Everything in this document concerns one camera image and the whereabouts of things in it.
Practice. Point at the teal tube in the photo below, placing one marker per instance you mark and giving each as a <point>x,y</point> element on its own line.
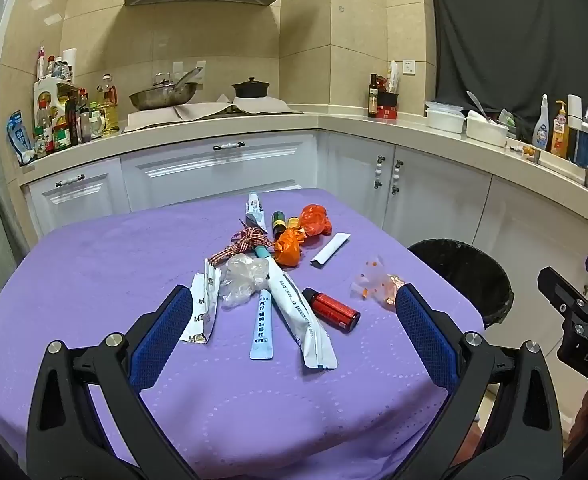
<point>264,252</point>

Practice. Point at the clear plastic bag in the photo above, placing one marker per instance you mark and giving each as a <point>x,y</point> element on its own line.
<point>241,280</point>

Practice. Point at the red plaid ribbon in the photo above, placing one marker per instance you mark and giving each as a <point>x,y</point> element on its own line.
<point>244,242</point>

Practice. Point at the blue bottle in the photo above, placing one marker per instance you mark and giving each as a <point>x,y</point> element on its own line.
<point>581,149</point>

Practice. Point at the black backdrop cloth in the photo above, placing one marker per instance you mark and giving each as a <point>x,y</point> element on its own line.
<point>514,35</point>

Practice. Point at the steel ladle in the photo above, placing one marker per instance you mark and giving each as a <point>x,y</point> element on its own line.
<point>476,102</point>

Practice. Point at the beige stove cover cloth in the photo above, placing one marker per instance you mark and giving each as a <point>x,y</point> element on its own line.
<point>198,112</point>

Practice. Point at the large yellow cooking oil jug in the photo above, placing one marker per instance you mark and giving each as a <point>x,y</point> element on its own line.
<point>107,110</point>

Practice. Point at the beige stone countertop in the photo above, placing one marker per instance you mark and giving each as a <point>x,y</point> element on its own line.
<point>354,125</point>

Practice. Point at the black lidded pot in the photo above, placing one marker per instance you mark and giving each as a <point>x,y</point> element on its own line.
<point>250,89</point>

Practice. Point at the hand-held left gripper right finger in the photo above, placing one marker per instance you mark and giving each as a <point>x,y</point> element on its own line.
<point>426,335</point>

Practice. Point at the white plastic container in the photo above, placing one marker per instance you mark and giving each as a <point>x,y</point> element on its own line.
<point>486,132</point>
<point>444,119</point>

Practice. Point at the dark olive oil bottle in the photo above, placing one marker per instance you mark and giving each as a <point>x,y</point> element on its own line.
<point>372,100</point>

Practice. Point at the black-lined trash can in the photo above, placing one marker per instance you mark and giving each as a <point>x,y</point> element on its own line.
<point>454,270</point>

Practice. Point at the row of condiment bottles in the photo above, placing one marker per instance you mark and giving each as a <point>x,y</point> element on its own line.
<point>61,120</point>

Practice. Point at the red bottle with black cap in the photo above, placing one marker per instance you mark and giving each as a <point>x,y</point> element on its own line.
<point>334,310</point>

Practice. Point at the white foil wrapper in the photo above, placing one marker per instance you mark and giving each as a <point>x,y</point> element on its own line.
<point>201,310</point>

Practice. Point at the steel wok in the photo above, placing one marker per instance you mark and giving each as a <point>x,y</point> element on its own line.
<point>161,97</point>

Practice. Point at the orange dish soap bottle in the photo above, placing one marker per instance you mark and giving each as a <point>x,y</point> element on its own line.
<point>559,135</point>

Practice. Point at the white wall socket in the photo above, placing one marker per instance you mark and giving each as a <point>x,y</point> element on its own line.
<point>200,71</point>
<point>179,70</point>

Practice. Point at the white paper packet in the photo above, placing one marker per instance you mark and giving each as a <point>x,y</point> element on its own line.
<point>393,77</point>

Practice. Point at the blue white plastic packet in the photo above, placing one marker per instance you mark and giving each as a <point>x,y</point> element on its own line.
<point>19,137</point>

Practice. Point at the white printed tube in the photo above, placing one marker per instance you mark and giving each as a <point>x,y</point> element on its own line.
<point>255,210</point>

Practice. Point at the green packet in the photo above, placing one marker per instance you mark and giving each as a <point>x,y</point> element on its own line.
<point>507,119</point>

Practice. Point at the red black box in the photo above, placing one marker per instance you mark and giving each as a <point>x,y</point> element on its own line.
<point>387,107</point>

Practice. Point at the large white printed sachet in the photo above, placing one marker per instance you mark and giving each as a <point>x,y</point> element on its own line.
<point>299,320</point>

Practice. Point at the orange plastic bag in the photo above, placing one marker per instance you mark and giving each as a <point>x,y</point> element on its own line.
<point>314,220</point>
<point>289,250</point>

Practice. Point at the white paper towel roll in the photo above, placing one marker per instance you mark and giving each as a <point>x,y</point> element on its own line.
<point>70,62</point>

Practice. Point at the blue white stick sachet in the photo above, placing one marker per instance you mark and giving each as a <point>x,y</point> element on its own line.
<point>262,325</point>

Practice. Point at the clear orange-dotted wrapper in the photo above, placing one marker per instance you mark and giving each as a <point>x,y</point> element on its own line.
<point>376,285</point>

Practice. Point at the small white sachet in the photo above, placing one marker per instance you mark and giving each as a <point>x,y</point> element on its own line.
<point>331,247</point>

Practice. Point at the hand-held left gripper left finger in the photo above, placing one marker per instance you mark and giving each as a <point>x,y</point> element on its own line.
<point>163,330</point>

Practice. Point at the white spray bottle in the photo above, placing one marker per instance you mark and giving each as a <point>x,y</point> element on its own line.
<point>540,130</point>

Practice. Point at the purple tablecloth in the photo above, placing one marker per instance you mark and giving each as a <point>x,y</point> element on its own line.
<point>123,270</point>

